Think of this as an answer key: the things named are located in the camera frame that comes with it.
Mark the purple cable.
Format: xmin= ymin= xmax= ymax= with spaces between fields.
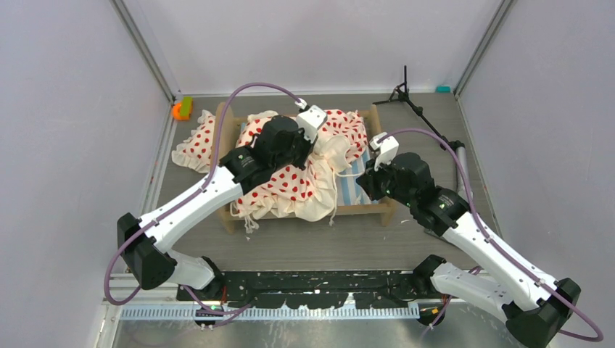
xmin=104 ymin=81 xmax=309 ymax=307
xmin=379 ymin=128 xmax=606 ymax=342

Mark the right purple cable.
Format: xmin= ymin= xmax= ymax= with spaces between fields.
xmin=379 ymin=128 xmax=606 ymax=342

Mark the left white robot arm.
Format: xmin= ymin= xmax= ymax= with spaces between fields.
xmin=117 ymin=105 xmax=327 ymax=300

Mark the blue striped mattress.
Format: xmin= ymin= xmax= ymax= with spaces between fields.
xmin=336 ymin=157 xmax=376 ymax=206

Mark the black tripod stand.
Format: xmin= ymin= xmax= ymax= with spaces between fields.
xmin=373 ymin=65 xmax=469 ymax=172

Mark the orange green toy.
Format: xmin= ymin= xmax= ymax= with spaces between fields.
xmin=171 ymin=96 xmax=194 ymax=121

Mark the teal small block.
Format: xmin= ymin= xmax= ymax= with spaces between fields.
xmin=435 ymin=86 xmax=452 ymax=94

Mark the strawberry print small pillow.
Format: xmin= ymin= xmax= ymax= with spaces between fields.
xmin=171 ymin=109 xmax=216 ymax=174

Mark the strawberry print ruffled blanket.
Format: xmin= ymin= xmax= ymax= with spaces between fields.
xmin=231 ymin=108 xmax=374 ymax=232

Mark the wooden pet bed frame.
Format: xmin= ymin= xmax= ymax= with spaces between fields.
xmin=216 ymin=107 xmax=395 ymax=233

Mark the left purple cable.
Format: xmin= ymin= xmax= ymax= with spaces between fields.
xmin=104 ymin=81 xmax=309 ymax=307

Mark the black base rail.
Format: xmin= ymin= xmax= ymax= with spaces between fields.
xmin=101 ymin=269 xmax=540 ymax=323

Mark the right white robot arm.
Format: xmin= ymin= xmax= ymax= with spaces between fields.
xmin=356 ymin=133 xmax=581 ymax=347

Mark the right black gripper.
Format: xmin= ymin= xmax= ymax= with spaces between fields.
xmin=357 ymin=154 xmax=415 ymax=207

